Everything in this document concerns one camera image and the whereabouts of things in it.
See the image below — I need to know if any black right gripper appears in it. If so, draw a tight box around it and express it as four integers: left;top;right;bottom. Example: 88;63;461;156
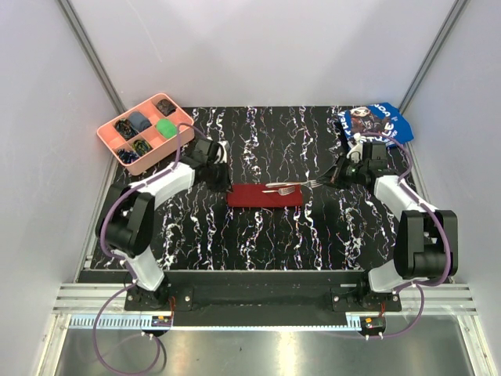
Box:
317;153;368;190

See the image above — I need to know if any silver metal fork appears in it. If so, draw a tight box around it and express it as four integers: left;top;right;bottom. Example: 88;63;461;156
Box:
262;186;296;196
265;179;322;188

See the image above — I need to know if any red cloth napkin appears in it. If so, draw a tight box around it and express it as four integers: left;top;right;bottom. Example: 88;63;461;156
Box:
226;183;304;208

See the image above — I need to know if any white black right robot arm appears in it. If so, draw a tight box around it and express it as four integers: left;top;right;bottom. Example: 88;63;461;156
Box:
319;143;459;311

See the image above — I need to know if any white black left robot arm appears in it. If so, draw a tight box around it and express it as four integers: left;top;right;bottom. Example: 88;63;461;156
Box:
96;139;232;310

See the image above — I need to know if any green rolled sock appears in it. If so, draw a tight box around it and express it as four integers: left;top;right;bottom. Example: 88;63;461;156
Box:
156;118;178;139

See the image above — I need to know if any black yellow rolled sock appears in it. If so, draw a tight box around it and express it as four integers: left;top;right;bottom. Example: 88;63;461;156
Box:
132;139;153;157

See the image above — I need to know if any blue printed folded shirt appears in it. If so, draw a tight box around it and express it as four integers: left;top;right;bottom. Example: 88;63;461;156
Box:
337;103;414;149

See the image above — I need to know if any pink compartment organizer box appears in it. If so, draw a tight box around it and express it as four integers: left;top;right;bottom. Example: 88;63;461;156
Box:
96;93;195;175

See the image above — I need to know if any dark brown rolled sock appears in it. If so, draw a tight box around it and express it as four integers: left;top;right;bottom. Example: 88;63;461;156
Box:
156;99;177;117

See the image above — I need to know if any dark blue rolled sock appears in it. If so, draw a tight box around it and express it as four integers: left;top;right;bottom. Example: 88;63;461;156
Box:
116;149;139;165

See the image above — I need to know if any grey blue rolled sock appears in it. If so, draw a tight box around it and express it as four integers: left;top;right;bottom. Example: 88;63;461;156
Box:
128;111;152;133

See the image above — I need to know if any black patterned rolled sock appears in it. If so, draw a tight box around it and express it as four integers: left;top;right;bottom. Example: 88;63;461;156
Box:
114;118;137;141

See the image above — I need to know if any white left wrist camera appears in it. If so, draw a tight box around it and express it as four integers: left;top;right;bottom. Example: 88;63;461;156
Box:
216;140;229;164

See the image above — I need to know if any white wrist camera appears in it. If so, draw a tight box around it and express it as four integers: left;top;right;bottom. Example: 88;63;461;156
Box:
347;133;363;164
216;140;229;164

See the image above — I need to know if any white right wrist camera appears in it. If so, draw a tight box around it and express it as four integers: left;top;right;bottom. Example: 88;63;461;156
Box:
347;133;363;164

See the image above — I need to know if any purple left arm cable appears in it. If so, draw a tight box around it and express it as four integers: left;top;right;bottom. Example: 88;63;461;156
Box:
93;124;214;373

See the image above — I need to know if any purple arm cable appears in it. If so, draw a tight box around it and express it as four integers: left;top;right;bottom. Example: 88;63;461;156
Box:
324;135;453;338
93;124;214;373

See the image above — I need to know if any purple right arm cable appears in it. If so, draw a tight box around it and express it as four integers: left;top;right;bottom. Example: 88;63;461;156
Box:
324;135;453;338

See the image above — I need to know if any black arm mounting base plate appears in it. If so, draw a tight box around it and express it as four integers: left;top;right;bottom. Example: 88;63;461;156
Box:
124;270;402;329

